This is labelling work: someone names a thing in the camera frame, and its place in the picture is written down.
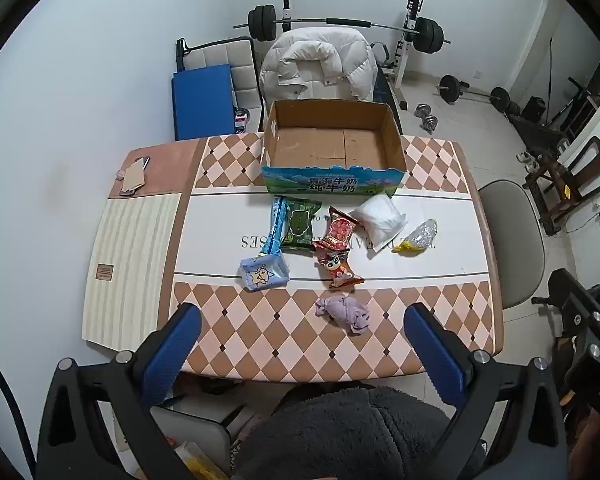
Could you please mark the purple cloth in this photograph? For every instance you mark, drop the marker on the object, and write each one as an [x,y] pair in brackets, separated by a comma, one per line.
[345,312]

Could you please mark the cartoon print snack packet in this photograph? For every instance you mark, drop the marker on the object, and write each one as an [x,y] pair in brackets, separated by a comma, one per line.
[337,270]

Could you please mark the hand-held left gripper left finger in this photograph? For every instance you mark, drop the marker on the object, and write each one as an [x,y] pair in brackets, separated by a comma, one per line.
[172,355]

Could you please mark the brown wooden chair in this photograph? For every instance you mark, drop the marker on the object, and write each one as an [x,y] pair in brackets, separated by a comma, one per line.
[580,175]

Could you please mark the white barbell rack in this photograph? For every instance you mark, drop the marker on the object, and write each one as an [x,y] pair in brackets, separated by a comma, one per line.
[405,60]

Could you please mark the black thin pole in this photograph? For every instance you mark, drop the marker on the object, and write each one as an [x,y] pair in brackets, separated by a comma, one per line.
[550,75]

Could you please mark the pair of white shoes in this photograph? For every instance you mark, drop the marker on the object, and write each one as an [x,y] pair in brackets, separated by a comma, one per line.
[527,159]

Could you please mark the white plastic bag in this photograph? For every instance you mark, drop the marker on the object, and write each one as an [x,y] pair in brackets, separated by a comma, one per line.
[380,220]

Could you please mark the small floor barbell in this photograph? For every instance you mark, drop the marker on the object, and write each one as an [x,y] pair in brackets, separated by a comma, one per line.
[450,86]

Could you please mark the barbell with black plates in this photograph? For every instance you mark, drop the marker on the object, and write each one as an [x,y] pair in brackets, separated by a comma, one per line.
[262,22]

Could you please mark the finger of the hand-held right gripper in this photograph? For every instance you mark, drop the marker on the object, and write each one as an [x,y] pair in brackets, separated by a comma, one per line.
[575,292]

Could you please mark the brown cardboard piece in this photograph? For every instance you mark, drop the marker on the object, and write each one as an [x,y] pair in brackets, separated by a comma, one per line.
[132,177]

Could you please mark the beige padded folding chair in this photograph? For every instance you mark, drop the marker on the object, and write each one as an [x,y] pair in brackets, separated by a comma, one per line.
[220,52]

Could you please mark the long blue packet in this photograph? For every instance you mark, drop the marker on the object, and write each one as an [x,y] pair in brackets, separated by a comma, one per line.
[276,225]

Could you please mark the red snack packet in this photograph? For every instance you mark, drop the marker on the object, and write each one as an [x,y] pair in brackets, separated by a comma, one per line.
[339,230]

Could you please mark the chrome dumbbell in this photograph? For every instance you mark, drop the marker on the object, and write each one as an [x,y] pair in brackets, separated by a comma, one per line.
[430,122]
[422,110]

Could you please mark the green wet wipes packet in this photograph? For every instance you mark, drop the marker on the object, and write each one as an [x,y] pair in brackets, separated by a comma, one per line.
[300,225]

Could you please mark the blue star snack packet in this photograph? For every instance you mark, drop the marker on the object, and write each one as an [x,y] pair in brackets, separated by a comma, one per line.
[262,272]

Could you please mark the checked tablecloth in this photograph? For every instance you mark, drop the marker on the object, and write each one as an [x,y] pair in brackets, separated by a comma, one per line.
[220,240]

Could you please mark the black weight bench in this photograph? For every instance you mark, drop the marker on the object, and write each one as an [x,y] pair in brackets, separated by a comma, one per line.
[386,92]

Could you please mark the black low platform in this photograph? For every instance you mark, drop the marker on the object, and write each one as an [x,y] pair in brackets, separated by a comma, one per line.
[535,132]

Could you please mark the black speaker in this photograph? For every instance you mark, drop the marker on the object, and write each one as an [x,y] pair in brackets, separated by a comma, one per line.
[534,108]

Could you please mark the grey fleece garment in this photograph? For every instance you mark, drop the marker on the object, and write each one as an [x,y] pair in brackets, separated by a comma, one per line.
[350,435]

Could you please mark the silver yellow packet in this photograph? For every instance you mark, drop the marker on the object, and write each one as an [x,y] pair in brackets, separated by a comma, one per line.
[420,235]

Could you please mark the white puffer jacket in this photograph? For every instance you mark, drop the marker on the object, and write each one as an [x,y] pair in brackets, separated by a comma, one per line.
[310,65]

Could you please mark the cardboard box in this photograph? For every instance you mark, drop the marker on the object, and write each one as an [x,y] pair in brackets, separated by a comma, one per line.
[330,155]

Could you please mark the blue folded mat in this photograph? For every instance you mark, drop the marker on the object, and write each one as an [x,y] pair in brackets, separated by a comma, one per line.
[202,102]

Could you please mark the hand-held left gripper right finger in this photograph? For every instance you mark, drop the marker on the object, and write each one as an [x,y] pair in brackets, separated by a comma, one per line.
[437,355]

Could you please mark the beige round chair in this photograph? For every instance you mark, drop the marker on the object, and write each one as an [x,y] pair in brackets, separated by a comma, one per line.
[510,240]

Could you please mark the black scooter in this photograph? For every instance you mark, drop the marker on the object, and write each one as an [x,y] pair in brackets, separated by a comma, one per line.
[575,100]

